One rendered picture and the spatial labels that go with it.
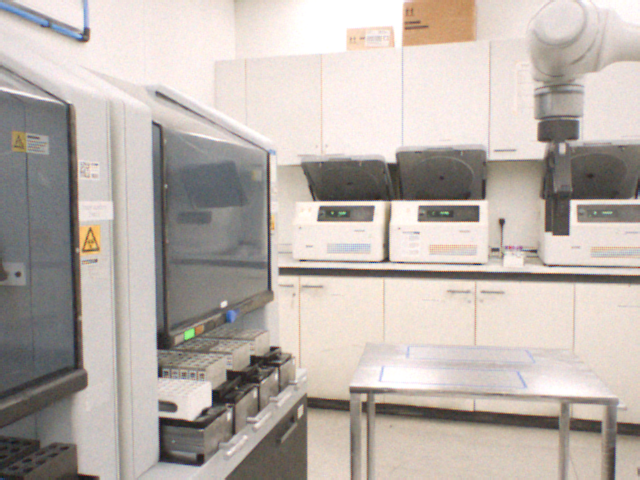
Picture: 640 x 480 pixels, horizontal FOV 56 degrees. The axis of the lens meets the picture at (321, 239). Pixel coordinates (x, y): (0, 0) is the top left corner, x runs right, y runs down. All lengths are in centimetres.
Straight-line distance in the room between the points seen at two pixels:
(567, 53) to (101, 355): 89
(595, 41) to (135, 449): 105
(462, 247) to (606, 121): 108
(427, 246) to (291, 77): 141
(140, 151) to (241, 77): 295
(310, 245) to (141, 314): 247
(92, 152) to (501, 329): 277
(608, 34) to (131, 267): 88
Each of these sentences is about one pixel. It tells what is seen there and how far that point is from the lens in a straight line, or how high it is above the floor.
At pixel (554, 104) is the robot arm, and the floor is 143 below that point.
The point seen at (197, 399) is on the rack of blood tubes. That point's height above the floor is 85.
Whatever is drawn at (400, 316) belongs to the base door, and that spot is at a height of 60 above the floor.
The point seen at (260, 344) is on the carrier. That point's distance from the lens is 171.
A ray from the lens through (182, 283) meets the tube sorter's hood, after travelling 128.
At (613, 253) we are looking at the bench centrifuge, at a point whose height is 98.
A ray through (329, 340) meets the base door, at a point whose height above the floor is 44.
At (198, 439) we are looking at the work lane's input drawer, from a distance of 127.
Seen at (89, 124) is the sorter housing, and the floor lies 138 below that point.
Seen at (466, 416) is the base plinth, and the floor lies 3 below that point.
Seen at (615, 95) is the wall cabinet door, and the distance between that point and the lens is 381.
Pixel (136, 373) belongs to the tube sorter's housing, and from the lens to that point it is 118.
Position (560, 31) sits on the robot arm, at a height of 151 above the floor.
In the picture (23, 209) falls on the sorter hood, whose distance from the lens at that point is 91.
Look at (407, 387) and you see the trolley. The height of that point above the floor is 82.
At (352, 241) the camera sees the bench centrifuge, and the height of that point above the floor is 103.
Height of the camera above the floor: 125
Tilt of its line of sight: 3 degrees down
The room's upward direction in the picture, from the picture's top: straight up
